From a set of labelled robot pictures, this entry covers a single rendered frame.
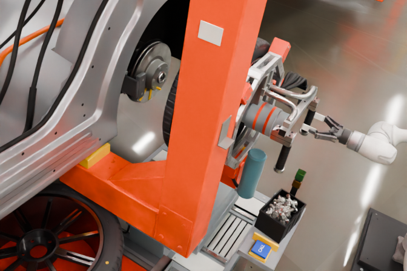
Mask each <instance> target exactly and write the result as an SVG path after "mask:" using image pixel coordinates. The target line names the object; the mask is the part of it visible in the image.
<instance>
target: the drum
mask: <svg viewBox="0 0 407 271"><path fill-rule="evenodd" d="M288 116H289V114H288V113H286V112H283V110H282V109H280V108H278V107H276V106H273V105H271V104H269V103H266V102H264V101H261V102H260V103H259V104H258V105H255V104H253V103H250V104H249V105H248V107H247V109H246V111H245V113H244V115H243V117H242V120H241V122H243V123H244V125H245V126H247V127H249V128H251V129H253V130H255V131H257V132H259V133H261V134H263V135H266V136H268V137H270V136H271V133H272V130H273V129H274V127H275V126H276V125H280V126H282V125H283V122H284V120H285V119H286V118H287V117H288Z"/></svg>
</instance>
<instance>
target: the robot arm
mask: <svg viewBox="0 0 407 271"><path fill-rule="evenodd" d="M314 118H315V119H318V120H320V121H323V122H325V123H326V124H327V125H328V126H329V127H330V128H331V130H329V131H318V130H317V129H315V128H313V127H311V126H308V125H306V124H304V123H303V125H302V127H301V129H303V130H305V131H308V132H310V133H312V134H314V138H315V139H320V140H327V141H331V142H334V143H335V142H336V140H339V143H341V144H343V145H345V144H347V146H346V147H347V148H349V149H351V150H353V151H355V152H358V153H359V154H361V155H362V156H364V157H365V158H367V159H369V160H372V161H374V162H376V163H380V164H383V165H390V164H391V163H392V162H393V161H394V159H395V157H396V155H397V150H396V149H395V147H394V146H396V145H397V144H398V143H401V142H407V129H400V128H398V127H396V126H395V125H392V124H390V123H388V122H384V121H381V122H377V123H375V124H373V126H372V127H371V128H370V129H369V131H368V133H367V135H365V134H362V133H361V132H358V131H354V132H352V131H351V130H350V129H347V128H345V129H343V127H344V125H343V124H341V123H339V122H338V121H336V120H335V119H333V118H332V117H331V116H330V115H327V116H323V115H321V114H319V113H315V115H314ZM392 259H393V260H394V261H395V262H398V263H401V264H403V270H404V271H407V233H406V235H405V237H404V238H403V237H398V238H397V247H396V249H395V254H394V255H393V256H392Z"/></svg>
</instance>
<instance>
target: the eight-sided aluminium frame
mask: <svg viewBox="0 0 407 271"><path fill-rule="evenodd" d="M282 59H283V58H282V56H280V55H278V54H276V53H273V52H270V51H269V52H268V53H266V55H264V57H263V58H261V59H260V60H259V61H258V62H256V63H255V64H254V65H253V66H251V67H250V69H249V71H248V75H247V80H246V82H248V83H249V82H252V85H251V87H252V89H253V92H252V94H251V96H250V98H249V99H248V101H247V104H246V105H244V104H241V106H240V108H239V110H238V113H237V117H236V122H235V125H234V129H233V133H232V136H231V139H233V140H234V142H235V139H236V135H237V131H238V128H239V125H240V122H241V120H242V117H243V115H244V113H245V111H246V109H247V107H248V105H249V104H250V102H251V99H252V98H253V96H254V93H255V92H256V90H257V88H258V86H259V84H260V83H261V81H262V80H263V79H264V78H265V77H266V75H267V74H268V73H270V72H271V70H273V69H275V70H274V74H273V77H272V80H271V81H272V82H273V81H274V80H276V84H275V86H277V87H280V85H281V83H282V80H283V77H284V74H285V71H284V69H283V62H282ZM263 66H265V67H263ZM262 67H263V68H262ZM260 68H262V69H261V70H260ZM268 98H269V97H268V96H266V95H264V96H263V99H262V101H264V102H266V103H269V104H271V105H273V106H275V102H276V100H275V99H273V98H271V100H270V102H267V101H268ZM252 132H253V129H251V128H249V129H248V131H247V133H246V134H245V136H244V138H243V139H242V141H241V142H240V143H239V144H238V145H237V146H236V147H235V148H234V149H233V146H234V142H233V143H232V144H231V146H230V147H229V148H228V152H227V157H226V160H225V164H224V165H226V166H228V167H230V168H232V169H236V168H237V167H238V166H239V164H240V163H241V162H242V160H243V159H244V158H245V157H246V156H247V154H248V151H249V150H250V149H253V148H254V146H255V144H256V143H257V139H258V138H259V136H260V133H259V132H257V131H256V133H255V135H254V137H252V136H251V134H252ZM243 147H246V148H245V149H244V150H243V151H242V152H241V154H240V155H239V156H238V157H237V158H235V156H236V155H237V154H238V153H239V152H240V151H241V149H242V148H243Z"/></svg>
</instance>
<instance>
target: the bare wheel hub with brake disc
mask: <svg viewBox="0 0 407 271"><path fill-rule="evenodd" d="M170 65H171V51H170V48H169V47H168V45H167V44H165V43H162V42H159V41H156V42H153V43H151V44H150V45H148V46H147V47H146V48H145V49H144V50H143V51H142V52H141V54H140V55H139V56H138V58H137V59H136V61H135V63H134V65H133V68H132V71H131V74H130V77H132V78H135V76H137V75H138V74H140V73H141V72H144V73H146V80H145V88H147V90H146V92H145V94H144V96H143V98H142V100H141V101H140V100H137V99H135V98H134V97H132V96H131V98H132V99H134V100H135V101H137V102H140V103H144V102H147V101H149V99H148V98H149V93H150V89H151V90H152V93H151V99H152V98H153V97H154V96H155V95H156V94H157V93H158V92H159V90H158V89H156V87H159V88H162V86H163V84H164V83H165V81H166V79H167V77H168V72H169V69H170ZM161 71H164V72H165V73H166V77H165V80H164V81H163V82H162V83H157V77H158V75H159V73H160V72H161ZM151 99H150V100H151Z"/></svg>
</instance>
